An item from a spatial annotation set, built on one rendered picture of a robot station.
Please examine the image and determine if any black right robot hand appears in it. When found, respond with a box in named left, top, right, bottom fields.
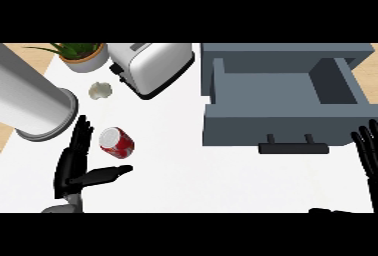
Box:
left=307, top=118, right=378, bottom=214

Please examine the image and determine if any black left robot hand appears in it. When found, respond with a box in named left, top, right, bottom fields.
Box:
left=53, top=114, right=135, bottom=200

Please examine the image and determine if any red soda can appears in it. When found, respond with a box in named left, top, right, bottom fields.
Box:
left=98, top=126, right=136, bottom=160

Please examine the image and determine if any grey open drawer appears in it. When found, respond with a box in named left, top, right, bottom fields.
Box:
left=201, top=57, right=378, bottom=148

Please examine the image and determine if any large white cylinder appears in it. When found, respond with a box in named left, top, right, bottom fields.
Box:
left=0, top=43, right=80, bottom=143

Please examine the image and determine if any pale garlic bulb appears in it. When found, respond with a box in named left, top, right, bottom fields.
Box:
left=87, top=81, right=114, bottom=101

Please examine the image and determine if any potted green plant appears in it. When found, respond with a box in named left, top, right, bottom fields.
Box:
left=22, top=43, right=109, bottom=74

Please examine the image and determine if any white toaster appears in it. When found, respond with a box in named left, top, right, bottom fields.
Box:
left=106, top=43, right=197, bottom=101

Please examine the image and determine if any grey cabinet body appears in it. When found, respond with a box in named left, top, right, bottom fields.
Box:
left=200, top=43, right=377, bottom=97

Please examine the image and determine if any dark drawer handle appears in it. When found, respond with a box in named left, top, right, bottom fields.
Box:
left=257, top=133, right=331, bottom=155

